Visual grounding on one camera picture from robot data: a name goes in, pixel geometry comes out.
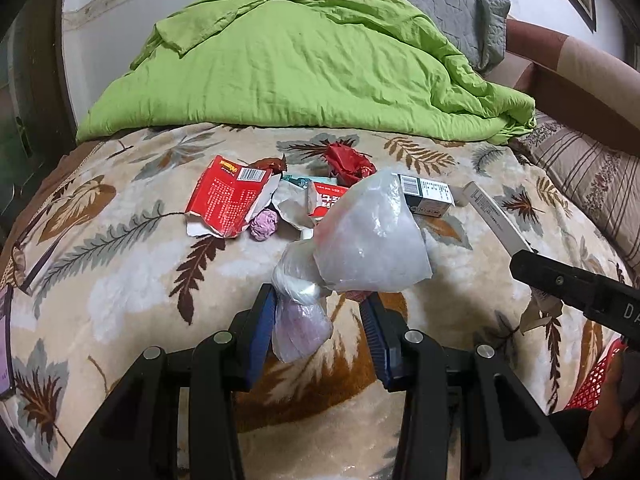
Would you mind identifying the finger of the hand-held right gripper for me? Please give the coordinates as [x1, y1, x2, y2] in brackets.
[510, 249, 608, 312]

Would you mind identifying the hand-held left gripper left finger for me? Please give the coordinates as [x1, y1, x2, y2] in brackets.
[57, 284, 278, 480]

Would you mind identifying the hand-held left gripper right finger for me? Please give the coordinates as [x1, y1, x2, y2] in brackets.
[360, 292, 583, 480]

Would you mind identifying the red plastic mesh basket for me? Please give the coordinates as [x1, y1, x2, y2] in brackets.
[565, 337, 628, 411]

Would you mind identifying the long white cardboard box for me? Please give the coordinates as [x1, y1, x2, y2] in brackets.
[462, 181, 563, 336]

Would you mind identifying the clear knotted plastic bag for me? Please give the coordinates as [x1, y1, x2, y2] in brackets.
[271, 169, 434, 364]

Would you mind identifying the pink paper ball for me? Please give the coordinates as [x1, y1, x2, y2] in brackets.
[248, 210, 281, 242]

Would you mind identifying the red plastic bag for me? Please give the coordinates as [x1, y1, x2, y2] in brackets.
[324, 142, 378, 186]

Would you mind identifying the person's right hand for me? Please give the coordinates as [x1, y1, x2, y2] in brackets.
[575, 347, 640, 480]

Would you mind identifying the striped brown pillow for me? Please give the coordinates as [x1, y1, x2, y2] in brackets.
[520, 110, 640, 281]

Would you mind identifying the torn white paper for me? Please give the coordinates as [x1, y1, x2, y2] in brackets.
[270, 175, 313, 226]

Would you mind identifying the small black white box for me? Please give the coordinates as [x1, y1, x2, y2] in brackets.
[395, 172, 457, 218]

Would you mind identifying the torn red carton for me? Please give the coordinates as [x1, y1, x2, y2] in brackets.
[185, 155, 273, 238]

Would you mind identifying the small red white box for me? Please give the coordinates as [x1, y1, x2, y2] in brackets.
[306, 180, 353, 221]

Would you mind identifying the leaf printed blanket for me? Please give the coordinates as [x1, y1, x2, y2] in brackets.
[0, 120, 636, 480]

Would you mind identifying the light blue packet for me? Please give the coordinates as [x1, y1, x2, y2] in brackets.
[280, 172, 338, 188]

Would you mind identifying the dark red foil wrapper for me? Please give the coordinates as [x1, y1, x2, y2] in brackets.
[247, 154, 290, 176]

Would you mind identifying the brown padded headboard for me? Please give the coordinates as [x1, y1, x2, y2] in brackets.
[487, 17, 640, 126]

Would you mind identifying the green quilt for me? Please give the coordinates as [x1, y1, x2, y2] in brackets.
[76, 0, 538, 147]

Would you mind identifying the grey quilted pillow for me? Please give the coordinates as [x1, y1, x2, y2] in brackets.
[345, 0, 512, 73]

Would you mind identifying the wooden glass-door cabinet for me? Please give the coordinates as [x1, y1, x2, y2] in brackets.
[0, 10, 81, 241]

